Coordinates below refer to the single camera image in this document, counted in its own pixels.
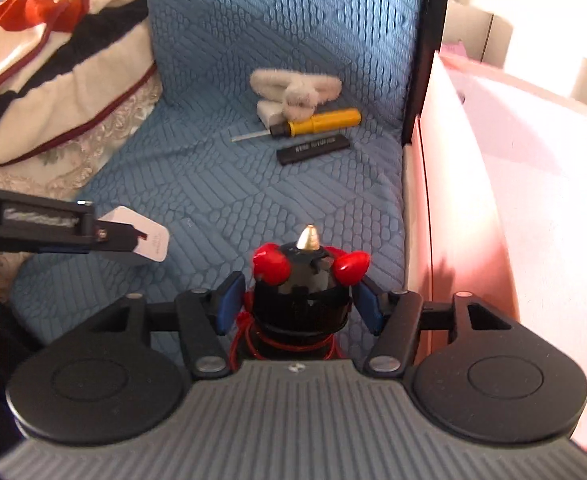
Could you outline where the red and black toy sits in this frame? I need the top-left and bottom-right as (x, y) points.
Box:
(230, 224), (371, 370)

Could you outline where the small black rectangular stick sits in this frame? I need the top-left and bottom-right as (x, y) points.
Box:
(276, 134), (351, 166)

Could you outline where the striped cream red blanket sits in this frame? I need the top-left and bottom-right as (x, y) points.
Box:
(0, 0), (161, 198)

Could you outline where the pink cardboard box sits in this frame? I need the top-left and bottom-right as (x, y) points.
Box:
(405, 52), (587, 450)

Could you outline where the small white charger cube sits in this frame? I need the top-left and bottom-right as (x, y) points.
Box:
(257, 100), (286, 128)

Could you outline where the white fluffy plush toy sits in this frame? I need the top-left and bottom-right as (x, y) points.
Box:
(249, 68), (342, 122)

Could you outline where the blue textured sofa cover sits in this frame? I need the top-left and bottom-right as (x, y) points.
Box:
(10, 0), (423, 342)

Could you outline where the yellow handled screwdriver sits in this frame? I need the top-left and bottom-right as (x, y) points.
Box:
(232, 108), (362, 143)

